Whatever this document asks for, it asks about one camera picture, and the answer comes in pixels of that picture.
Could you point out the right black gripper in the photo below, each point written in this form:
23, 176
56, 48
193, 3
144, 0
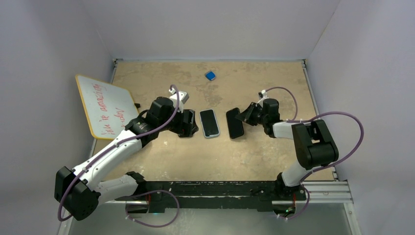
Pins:
246, 115

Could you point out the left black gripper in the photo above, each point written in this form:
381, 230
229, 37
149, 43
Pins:
178, 128

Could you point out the black phone with camera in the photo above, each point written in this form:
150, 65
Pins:
188, 124

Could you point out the black phone case edge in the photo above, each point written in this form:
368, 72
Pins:
235, 125

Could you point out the light blue phone case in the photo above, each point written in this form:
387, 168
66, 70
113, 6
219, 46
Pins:
209, 124

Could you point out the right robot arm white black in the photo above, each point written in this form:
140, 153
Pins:
313, 142

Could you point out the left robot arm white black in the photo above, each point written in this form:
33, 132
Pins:
82, 189

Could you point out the blue eraser block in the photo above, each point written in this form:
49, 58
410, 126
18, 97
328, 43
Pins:
210, 75

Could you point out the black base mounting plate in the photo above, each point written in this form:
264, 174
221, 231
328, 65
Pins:
258, 195

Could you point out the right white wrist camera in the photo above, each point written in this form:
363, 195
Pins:
262, 95

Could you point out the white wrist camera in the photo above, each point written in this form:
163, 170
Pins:
179, 97
262, 95

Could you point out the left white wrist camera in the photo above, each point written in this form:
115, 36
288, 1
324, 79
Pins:
179, 97

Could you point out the white whiteboard yellow frame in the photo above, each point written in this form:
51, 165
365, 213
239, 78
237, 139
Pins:
108, 108

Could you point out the aluminium frame rail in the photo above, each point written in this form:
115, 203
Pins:
330, 211

